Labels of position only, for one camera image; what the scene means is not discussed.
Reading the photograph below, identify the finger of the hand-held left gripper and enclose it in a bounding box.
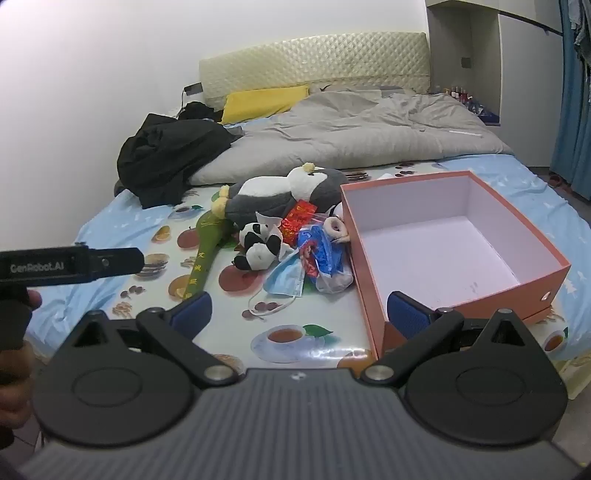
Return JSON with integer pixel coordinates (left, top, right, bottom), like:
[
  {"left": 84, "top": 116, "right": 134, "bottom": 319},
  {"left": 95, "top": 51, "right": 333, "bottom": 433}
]
[{"left": 90, "top": 247, "right": 145, "bottom": 280}]

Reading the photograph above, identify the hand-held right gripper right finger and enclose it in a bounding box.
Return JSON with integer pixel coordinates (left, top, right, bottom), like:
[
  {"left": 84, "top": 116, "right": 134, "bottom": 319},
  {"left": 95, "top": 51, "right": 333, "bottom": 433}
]
[{"left": 359, "top": 291, "right": 529, "bottom": 387}]

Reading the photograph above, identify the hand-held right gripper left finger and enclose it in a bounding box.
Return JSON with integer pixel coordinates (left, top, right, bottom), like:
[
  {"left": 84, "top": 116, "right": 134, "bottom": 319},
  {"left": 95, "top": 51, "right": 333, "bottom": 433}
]
[{"left": 65, "top": 291, "right": 241, "bottom": 389}]

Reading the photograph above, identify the pink cardboard box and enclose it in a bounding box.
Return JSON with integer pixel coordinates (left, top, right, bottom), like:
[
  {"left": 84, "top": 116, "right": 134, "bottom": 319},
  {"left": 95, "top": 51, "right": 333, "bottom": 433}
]
[{"left": 340, "top": 170, "right": 572, "bottom": 363}]

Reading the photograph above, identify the small panda plush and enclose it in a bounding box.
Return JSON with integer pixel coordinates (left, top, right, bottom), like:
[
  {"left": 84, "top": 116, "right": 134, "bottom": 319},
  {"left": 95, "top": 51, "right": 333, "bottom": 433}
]
[{"left": 233, "top": 222, "right": 284, "bottom": 272}]

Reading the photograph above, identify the blue face mask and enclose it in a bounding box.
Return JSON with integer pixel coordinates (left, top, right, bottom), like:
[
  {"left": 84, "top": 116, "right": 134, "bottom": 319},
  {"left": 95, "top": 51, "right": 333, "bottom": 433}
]
[{"left": 248, "top": 251, "right": 306, "bottom": 320}]

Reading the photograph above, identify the blue plastic bag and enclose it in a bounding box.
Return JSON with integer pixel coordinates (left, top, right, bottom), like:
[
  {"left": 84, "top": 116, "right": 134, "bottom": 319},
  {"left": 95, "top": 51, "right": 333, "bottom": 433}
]
[{"left": 295, "top": 224, "right": 355, "bottom": 295}]

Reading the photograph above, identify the shiny red foil packet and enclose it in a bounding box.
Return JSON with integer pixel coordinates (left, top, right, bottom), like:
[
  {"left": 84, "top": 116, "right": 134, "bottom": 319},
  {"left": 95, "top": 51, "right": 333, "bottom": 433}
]
[{"left": 279, "top": 215, "right": 311, "bottom": 246}]

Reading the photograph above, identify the person's left hand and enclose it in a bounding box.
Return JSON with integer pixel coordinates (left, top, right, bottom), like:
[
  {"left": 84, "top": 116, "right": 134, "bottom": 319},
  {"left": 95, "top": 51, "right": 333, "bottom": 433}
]
[{"left": 0, "top": 288, "right": 43, "bottom": 431}]

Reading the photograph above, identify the fruit printed mat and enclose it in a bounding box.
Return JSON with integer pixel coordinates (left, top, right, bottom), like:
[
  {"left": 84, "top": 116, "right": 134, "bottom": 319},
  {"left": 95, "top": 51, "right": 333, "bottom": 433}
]
[{"left": 74, "top": 159, "right": 573, "bottom": 370}]

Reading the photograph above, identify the green plush massage stick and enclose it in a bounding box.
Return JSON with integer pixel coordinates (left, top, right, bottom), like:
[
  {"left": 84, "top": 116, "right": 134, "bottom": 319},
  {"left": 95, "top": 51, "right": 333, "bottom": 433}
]
[{"left": 182, "top": 210, "right": 236, "bottom": 303}]

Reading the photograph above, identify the black clothing pile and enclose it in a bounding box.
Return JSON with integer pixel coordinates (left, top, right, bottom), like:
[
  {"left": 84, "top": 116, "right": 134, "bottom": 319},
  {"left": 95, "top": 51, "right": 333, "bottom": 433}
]
[{"left": 116, "top": 112, "right": 243, "bottom": 210}]

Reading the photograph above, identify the grey white penguin plush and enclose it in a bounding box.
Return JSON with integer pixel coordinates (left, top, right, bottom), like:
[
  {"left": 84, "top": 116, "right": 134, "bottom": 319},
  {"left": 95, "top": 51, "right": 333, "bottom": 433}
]
[{"left": 213, "top": 161, "right": 349, "bottom": 232}]

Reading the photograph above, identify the small black bag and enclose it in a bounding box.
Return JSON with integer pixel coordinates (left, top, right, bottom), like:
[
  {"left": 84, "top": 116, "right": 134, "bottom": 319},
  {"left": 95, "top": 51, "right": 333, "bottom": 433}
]
[{"left": 178, "top": 102, "right": 225, "bottom": 123}]

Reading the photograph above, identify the grey duvet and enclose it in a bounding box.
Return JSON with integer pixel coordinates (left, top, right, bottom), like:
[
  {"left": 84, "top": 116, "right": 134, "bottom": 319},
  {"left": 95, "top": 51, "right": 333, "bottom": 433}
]
[{"left": 189, "top": 85, "right": 513, "bottom": 186}]

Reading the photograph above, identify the yellow pillow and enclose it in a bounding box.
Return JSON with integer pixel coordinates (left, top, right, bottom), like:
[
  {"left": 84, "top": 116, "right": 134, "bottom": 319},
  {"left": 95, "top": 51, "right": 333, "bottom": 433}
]
[{"left": 221, "top": 84, "right": 310, "bottom": 125}]

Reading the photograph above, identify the blue tray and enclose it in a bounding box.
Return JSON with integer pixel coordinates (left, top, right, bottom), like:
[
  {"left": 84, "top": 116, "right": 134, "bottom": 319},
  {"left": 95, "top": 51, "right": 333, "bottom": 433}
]
[{"left": 466, "top": 102, "right": 502, "bottom": 126}]

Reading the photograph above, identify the row of small bottles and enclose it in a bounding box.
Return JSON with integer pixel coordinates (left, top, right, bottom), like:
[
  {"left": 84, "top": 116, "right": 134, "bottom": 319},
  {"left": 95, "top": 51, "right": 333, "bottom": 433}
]
[{"left": 434, "top": 84, "right": 476, "bottom": 100}]

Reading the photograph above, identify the grey built-in cabinet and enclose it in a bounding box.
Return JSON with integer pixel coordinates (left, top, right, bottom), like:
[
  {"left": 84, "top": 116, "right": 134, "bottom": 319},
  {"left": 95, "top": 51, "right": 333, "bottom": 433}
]
[{"left": 425, "top": 0, "right": 566, "bottom": 169}]

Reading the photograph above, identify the blue curtain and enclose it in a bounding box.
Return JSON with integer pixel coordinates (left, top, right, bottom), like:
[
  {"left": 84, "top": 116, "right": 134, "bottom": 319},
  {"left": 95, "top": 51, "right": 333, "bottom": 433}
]
[{"left": 549, "top": 0, "right": 591, "bottom": 188}]

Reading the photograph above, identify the cream quilted headboard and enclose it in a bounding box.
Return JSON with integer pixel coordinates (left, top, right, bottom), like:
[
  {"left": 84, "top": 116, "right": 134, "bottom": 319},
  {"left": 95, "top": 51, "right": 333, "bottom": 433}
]
[{"left": 198, "top": 31, "right": 429, "bottom": 109}]

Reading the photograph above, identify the hanging denim jacket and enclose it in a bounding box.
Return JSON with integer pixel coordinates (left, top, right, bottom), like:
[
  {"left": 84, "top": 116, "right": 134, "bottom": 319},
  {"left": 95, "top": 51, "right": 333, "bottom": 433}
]
[{"left": 573, "top": 0, "right": 591, "bottom": 51}]

